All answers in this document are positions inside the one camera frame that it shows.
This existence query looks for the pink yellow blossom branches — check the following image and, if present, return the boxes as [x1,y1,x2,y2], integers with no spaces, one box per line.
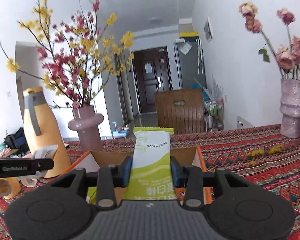
[0,0,136,110]

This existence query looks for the orange yellow striped snack bag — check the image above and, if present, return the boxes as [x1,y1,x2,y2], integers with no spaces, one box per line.
[174,187,186,202]

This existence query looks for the brown wooden chair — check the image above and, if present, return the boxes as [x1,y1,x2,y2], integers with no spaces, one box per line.
[154,88,205,134]

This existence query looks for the dark brown door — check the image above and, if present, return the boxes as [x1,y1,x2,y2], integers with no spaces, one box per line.
[133,47,172,114]

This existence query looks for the yellow ceramic mug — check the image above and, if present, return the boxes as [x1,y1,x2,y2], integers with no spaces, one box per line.
[0,177,21,199]

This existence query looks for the green snack bar packet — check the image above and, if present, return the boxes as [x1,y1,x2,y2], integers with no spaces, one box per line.
[86,186,97,205]

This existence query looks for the red cardboard pumpkin box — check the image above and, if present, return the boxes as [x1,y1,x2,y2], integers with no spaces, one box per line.
[64,146,206,203]

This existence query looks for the grey refrigerator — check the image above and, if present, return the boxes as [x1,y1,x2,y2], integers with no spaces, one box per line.
[173,37,206,89]

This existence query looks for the yellow box on fridge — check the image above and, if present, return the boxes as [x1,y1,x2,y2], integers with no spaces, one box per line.
[179,31,198,38]

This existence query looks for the dark bag on floor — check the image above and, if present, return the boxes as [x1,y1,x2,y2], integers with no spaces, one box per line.
[4,127,29,156]

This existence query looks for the light green white snack packet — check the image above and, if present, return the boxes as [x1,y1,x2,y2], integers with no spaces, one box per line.
[124,130,177,200]

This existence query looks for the pink ring vase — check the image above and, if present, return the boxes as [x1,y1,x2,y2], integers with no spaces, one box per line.
[68,106,104,152]

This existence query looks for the pink textured tall vase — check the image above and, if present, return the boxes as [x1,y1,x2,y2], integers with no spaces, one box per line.
[280,79,300,139]

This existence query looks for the dried pink roses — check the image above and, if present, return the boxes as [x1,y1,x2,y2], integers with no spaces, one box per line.
[238,0,300,82]

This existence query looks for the yellow thermos jug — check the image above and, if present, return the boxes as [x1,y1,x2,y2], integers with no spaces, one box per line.
[23,87,71,178]

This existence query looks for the patterned red tablecloth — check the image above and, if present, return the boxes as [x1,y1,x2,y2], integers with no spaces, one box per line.
[0,125,300,239]

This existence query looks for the white grey crumpled packet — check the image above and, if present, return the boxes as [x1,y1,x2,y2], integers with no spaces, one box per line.
[31,145,58,159]

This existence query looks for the fallen yellow petals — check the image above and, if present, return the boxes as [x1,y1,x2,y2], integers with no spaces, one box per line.
[246,144,285,166]

